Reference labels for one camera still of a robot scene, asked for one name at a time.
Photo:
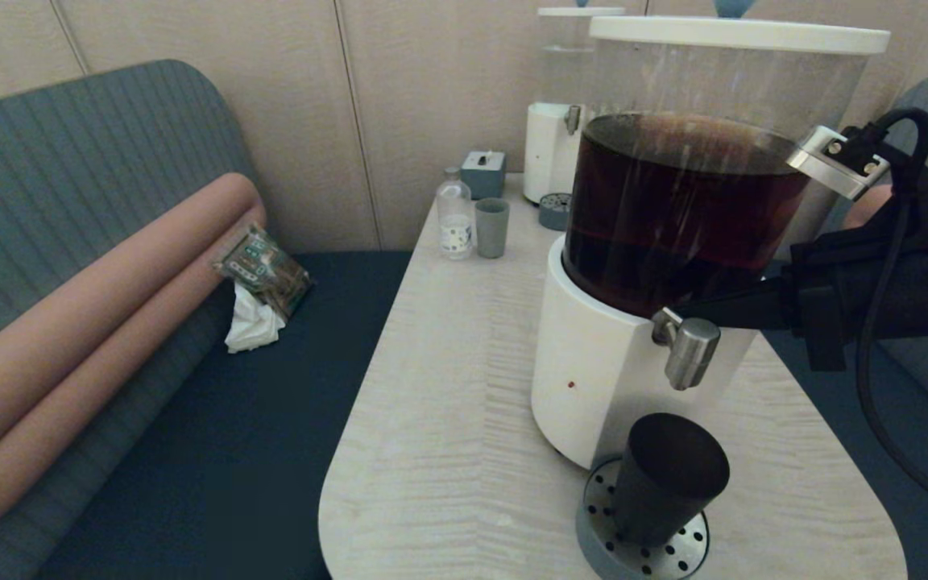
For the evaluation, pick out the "clear plastic bottle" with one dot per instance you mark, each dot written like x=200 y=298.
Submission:
x=455 y=217

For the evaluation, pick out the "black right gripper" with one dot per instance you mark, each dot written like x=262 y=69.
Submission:
x=851 y=274

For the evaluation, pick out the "large dispenser with dark tea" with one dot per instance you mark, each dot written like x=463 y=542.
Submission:
x=593 y=379

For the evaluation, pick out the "crumpled white tissue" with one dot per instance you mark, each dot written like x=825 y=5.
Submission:
x=253 y=326

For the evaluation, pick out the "dark brown plastic cup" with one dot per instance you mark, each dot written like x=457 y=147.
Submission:
x=661 y=482

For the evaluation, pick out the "green snack packet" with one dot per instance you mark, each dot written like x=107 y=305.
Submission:
x=267 y=270

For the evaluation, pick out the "small metal dispenser tap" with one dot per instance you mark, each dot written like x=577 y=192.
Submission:
x=573 y=119

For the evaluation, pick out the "large metal dispenser tap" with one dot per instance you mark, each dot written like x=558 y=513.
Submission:
x=689 y=354

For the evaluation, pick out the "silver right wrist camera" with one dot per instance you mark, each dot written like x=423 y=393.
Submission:
x=834 y=161

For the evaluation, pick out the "small white clear dispenser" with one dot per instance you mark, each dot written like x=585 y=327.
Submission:
x=546 y=153

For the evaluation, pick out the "grey-blue square box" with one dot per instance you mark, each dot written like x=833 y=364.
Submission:
x=484 y=177

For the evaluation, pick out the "small white dispenser lid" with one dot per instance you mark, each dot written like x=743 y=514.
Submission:
x=573 y=11

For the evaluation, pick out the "large white dispenser lid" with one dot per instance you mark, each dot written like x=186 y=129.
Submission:
x=738 y=35

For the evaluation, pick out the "small blue perforated drip tray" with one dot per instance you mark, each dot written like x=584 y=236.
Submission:
x=554 y=211

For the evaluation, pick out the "grey-blue cup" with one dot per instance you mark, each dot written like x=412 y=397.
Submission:
x=493 y=229

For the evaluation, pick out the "round metal drip tray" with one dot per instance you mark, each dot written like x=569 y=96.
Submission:
x=673 y=556

